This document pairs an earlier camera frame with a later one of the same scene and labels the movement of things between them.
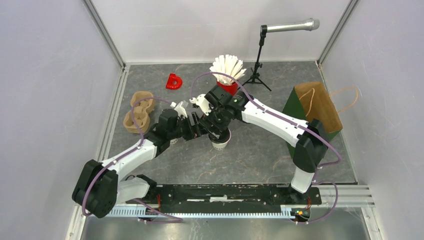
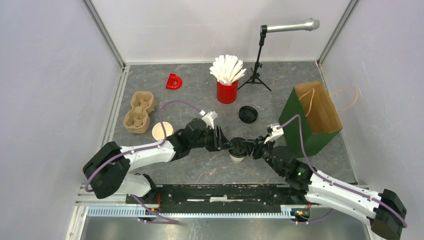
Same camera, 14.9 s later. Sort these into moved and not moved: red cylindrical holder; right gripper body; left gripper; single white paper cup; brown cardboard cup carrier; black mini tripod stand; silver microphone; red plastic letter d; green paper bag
Moved: single white paper cup; left gripper; right gripper body
Not moved: red plastic letter d; brown cardboard cup carrier; green paper bag; silver microphone; black mini tripod stand; red cylindrical holder
